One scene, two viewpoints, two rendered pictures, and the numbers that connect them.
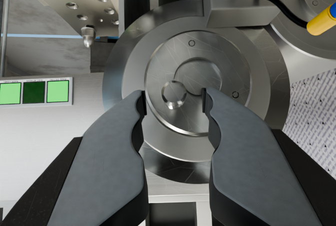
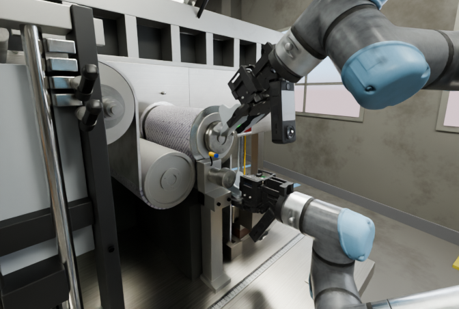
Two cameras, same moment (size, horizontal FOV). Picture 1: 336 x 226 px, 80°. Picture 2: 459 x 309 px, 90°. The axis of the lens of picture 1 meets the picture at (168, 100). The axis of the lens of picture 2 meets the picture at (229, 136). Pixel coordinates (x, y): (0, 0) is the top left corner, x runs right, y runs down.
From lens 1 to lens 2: 0.45 m
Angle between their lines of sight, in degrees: 42
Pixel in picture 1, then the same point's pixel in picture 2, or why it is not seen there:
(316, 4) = (177, 173)
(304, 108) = not seen: hidden behind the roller
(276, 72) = (193, 144)
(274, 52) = (193, 151)
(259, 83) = (199, 139)
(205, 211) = (132, 50)
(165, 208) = (150, 50)
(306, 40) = (179, 159)
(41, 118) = not seen: hidden behind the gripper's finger
